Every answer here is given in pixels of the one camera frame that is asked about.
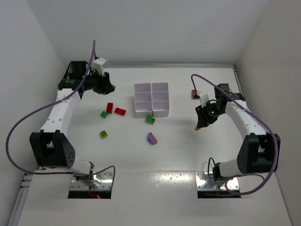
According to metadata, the orange lego brick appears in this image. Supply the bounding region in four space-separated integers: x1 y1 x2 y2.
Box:
191 90 198 99

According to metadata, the metal base plate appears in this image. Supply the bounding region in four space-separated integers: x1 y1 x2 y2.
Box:
70 171 114 192
195 171 239 192

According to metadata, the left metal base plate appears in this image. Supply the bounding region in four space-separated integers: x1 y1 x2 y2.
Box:
70 171 114 192

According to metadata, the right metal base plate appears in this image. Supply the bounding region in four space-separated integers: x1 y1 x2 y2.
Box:
195 171 239 192

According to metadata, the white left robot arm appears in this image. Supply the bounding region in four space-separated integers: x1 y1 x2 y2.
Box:
29 58 115 175

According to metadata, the white divided storage box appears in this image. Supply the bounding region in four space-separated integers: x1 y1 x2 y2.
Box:
134 82 170 118

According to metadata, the purple half-round lego piece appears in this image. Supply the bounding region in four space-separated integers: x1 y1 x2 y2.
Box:
147 132 158 145

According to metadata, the red arch lego brick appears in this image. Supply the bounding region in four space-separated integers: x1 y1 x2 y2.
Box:
115 107 126 116

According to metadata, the small green lego brick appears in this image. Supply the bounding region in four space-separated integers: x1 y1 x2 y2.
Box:
100 111 108 119

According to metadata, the yellow-green lego brick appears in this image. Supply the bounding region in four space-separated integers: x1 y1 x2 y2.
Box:
100 130 108 139

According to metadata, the green and yellow lego stack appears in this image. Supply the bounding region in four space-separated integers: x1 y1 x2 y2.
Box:
146 114 156 125

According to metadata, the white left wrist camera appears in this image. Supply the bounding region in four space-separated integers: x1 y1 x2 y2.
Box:
91 57 108 76

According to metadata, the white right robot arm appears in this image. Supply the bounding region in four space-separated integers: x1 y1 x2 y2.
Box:
195 83 280 180

